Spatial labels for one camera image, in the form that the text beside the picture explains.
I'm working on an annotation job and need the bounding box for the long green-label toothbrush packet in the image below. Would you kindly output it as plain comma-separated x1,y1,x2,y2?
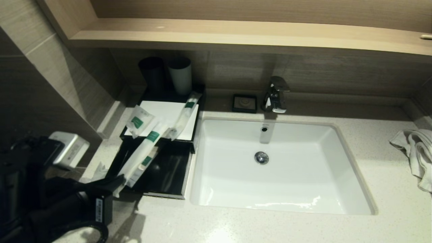
113,122,168,198
168,91,202,141

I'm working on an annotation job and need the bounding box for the black cup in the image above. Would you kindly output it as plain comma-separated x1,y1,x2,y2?
138,57,166,93

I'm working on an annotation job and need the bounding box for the white glossy tray surface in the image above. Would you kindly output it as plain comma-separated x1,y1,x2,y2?
125,101,199,141

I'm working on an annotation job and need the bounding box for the black amenity tray box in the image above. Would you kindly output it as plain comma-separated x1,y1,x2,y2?
120,81,206,152

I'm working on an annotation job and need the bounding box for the clear crumpled plastic packet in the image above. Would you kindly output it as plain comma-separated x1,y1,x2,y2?
92,162,109,180

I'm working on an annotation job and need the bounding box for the small green-label sachet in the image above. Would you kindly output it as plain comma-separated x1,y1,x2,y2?
126,105,156,139

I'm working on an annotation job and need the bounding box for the pale grey cup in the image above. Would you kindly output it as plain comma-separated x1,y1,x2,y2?
168,57,193,96

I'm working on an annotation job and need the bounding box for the black square soap dish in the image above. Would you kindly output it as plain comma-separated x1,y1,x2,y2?
232,94,258,113

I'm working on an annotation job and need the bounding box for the white ceramic sink basin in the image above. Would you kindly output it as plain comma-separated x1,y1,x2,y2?
190,117,377,215

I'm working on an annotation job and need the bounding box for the chrome faucet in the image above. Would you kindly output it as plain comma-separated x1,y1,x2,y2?
262,76,290,113

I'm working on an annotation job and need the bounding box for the light wooden shelf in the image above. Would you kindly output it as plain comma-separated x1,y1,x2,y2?
67,18,432,56

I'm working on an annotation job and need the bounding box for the crumpled white towel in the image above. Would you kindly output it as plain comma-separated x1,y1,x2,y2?
389,129,432,193

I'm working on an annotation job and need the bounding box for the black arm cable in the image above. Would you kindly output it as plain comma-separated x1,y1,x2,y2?
51,219,109,243

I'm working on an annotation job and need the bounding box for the white plastic device corner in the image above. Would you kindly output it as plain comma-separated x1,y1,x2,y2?
49,132,90,170

